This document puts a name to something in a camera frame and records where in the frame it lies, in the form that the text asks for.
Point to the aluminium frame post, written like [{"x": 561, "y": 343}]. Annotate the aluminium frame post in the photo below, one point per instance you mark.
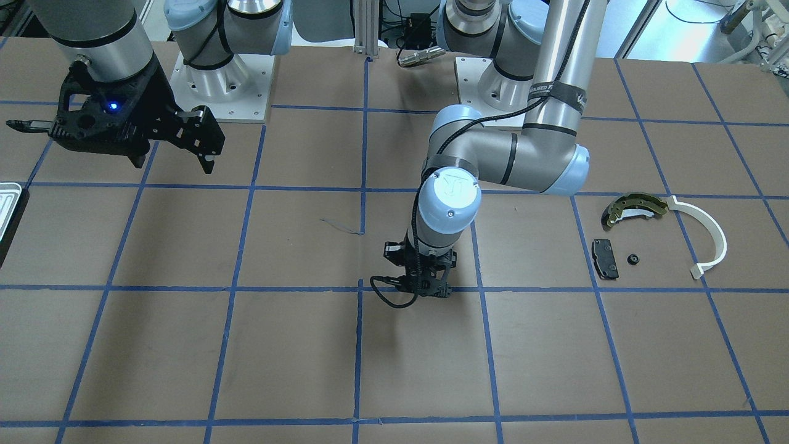
[{"x": 366, "y": 19}]

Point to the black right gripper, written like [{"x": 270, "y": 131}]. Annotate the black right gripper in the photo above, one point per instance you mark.
[{"x": 156, "y": 98}]

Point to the white curved plastic bracket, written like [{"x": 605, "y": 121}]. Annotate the white curved plastic bracket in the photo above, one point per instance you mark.
[{"x": 714, "y": 230}]

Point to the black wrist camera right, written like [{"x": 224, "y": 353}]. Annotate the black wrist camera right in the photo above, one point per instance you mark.
[{"x": 92, "y": 116}]

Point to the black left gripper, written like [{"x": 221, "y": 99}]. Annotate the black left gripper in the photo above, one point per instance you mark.
[{"x": 392, "y": 250}]

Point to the black brake pad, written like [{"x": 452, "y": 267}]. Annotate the black brake pad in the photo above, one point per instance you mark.
[{"x": 604, "y": 259}]

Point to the olive green brake shoe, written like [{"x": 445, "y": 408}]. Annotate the olive green brake shoe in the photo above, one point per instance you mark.
[{"x": 632, "y": 205}]

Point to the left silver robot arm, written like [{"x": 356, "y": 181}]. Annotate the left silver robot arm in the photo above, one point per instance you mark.
[{"x": 549, "y": 49}]

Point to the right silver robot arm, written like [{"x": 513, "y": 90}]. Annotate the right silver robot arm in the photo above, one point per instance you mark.
[{"x": 211, "y": 35}]

